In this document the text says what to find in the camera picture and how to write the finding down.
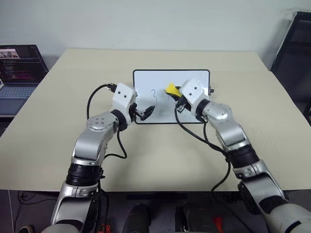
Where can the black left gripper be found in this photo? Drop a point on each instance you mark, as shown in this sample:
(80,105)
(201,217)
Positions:
(134,113)

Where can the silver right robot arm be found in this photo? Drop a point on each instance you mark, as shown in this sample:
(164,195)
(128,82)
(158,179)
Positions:
(230,128)

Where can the yellow eraser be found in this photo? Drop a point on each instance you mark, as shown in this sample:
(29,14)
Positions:
(172,88)

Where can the black-framed whiteboard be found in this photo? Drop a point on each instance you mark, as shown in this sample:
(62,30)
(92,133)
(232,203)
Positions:
(150,80)

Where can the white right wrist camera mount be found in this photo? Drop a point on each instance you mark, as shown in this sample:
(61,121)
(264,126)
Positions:
(193,88)

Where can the open grey laptop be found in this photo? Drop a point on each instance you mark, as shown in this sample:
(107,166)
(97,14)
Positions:
(18,70)

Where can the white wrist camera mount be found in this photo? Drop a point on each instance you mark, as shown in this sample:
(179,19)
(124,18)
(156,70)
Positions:
(193,88)
(122,95)

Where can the dark shoe with light sole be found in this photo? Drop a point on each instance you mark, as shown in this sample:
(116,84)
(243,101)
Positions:
(26,228)

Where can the black chair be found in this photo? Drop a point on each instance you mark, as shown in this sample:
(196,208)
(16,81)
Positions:
(294,48)

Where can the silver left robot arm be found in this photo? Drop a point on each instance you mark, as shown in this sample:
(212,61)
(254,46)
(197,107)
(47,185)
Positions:
(96,136)

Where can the dark rounded shape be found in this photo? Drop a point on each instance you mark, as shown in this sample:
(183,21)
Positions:
(194,216)
(136,218)

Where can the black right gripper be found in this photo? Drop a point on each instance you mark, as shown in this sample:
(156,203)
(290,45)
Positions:
(182,104)

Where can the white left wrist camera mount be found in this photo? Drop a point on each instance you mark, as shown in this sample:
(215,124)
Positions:
(122,95)

